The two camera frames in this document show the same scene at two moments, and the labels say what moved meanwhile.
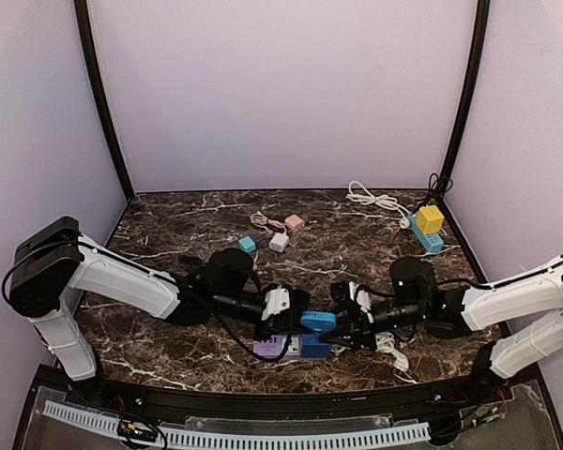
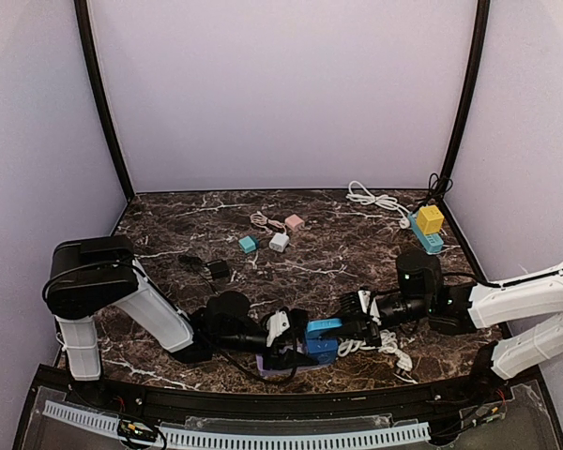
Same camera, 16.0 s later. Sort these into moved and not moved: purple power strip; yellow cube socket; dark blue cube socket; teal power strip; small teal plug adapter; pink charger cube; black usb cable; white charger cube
Moved: purple power strip; dark blue cube socket
Not moved: black usb cable; yellow cube socket; white charger cube; teal power strip; small teal plug adapter; pink charger cube
